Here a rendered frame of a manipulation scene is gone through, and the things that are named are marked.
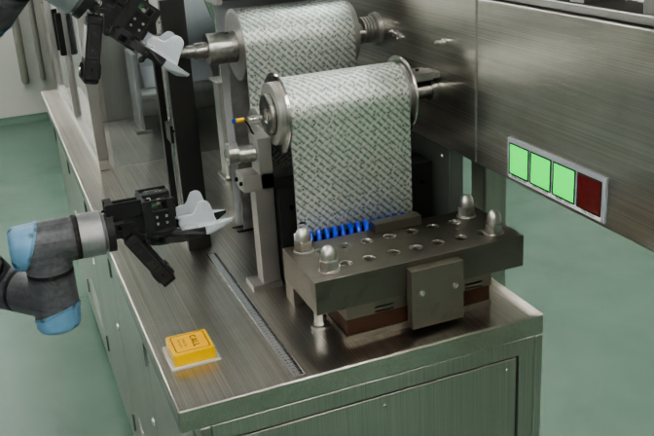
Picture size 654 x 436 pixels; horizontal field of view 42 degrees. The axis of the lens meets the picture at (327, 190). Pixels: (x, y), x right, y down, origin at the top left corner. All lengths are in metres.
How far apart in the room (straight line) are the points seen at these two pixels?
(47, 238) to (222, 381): 0.36
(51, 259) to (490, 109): 0.78
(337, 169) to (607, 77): 0.54
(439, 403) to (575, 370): 1.64
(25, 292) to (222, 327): 0.34
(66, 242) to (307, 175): 0.43
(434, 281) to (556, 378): 1.66
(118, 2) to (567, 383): 2.12
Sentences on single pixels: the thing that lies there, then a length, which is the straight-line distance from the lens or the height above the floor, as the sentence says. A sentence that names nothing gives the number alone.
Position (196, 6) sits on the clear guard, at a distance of 2.49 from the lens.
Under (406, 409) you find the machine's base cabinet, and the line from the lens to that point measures 1.51.
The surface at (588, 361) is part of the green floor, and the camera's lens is 3.20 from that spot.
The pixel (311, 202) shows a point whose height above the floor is 1.09.
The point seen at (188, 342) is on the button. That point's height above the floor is 0.92.
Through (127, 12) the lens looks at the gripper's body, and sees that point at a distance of 1.45.
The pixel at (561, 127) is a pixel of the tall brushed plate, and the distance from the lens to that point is 1.35.
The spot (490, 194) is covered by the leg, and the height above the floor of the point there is 0.98.
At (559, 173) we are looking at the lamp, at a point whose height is 1.20.
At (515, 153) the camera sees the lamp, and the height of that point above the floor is 1.20.
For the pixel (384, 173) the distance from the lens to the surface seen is 1.60.
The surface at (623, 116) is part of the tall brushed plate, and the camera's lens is 1.24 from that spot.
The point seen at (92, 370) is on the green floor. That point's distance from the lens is 3.33.
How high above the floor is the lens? 1.64
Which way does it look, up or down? 20 degrees down
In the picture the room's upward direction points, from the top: 3 degrees counter-clockwise
